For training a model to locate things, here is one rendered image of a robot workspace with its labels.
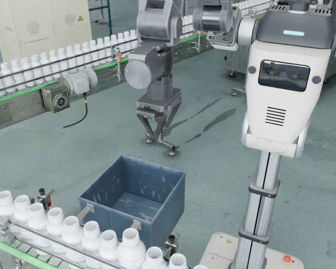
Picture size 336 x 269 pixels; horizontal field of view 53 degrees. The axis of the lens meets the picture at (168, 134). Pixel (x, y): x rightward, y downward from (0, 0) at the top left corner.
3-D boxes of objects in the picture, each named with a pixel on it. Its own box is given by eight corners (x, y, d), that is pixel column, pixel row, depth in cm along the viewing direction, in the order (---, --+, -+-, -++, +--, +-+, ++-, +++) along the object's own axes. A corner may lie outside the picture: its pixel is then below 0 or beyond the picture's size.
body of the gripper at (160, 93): (136, 109, 74) (134, 76, 70) (157, 91, 81) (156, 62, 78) (163, 115, 71) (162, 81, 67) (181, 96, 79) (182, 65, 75)
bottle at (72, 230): (82, 274, 93) (73, 232, 84) (64, 267, 95) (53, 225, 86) (94, 258, 97) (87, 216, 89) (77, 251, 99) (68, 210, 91)
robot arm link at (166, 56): (177, 42, 71) (152, 39, 73) (164, 51, 65) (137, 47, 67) (176, 73, 74) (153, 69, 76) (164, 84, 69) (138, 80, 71)
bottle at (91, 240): (113, 266, 95) (108, 223, 86) (98, 281, 91) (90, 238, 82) (98, 255, 98) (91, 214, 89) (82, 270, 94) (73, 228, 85)
